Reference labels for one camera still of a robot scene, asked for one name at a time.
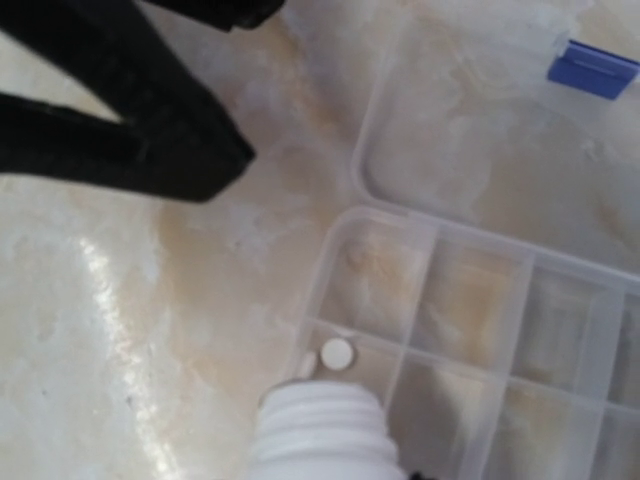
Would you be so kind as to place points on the white round pill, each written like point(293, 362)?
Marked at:
point(337, 354)

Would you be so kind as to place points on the clear plastic pill organizer box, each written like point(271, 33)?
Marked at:
point(488, 276)

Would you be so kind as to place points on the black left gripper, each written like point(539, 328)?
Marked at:
point(172, 138)

